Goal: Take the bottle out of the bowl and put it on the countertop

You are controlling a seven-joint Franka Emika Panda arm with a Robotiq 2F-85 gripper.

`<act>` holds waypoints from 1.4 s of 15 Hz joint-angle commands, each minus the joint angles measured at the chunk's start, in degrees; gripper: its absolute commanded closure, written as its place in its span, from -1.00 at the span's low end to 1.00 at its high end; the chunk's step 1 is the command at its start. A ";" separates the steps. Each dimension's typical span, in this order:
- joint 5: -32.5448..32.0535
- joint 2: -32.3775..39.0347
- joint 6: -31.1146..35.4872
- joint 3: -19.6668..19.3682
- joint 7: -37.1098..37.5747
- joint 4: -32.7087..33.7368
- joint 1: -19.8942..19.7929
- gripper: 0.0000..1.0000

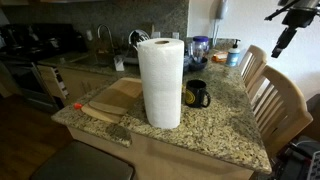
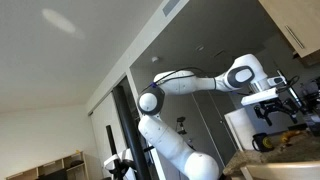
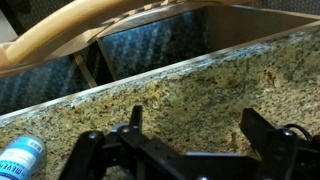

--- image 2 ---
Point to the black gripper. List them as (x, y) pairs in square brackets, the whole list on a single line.
[(274, 106)]

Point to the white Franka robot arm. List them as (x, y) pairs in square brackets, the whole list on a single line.
[(166, 140)]

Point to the yellow banana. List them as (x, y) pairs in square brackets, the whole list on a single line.
[(290, 136)]

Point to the black mug yellow logo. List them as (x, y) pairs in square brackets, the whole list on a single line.
[(265, 143)]

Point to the grey door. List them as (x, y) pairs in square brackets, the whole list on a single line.
[(213, 133)]

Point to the light wooden upper cabinet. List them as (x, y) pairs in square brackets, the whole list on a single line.
[(293, 20)]

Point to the small round ceiling fixture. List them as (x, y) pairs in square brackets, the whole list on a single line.
[(200, 47)]

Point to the white smoke detector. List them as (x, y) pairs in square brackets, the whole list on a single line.
[(155, 59)]

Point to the thick black pole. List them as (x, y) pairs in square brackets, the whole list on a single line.
[(130, 133)]

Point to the grey ceiling air vent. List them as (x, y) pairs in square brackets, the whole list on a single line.
[(171, 7)]

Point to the white black machine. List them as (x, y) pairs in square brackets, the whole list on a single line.
[(123, 161)]

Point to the thin black pole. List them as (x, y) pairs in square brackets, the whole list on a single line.
[(111, 143)]

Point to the small yellow shelf object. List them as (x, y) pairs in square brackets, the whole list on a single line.
[(77, 151)]

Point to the white oval ceiling light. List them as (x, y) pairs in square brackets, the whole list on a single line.
[(61, 21)]

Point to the light wooden shelf unit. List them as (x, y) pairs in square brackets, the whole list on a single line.
[(46, 168)]

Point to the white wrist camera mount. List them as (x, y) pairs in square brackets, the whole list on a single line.
[(260, 96)]

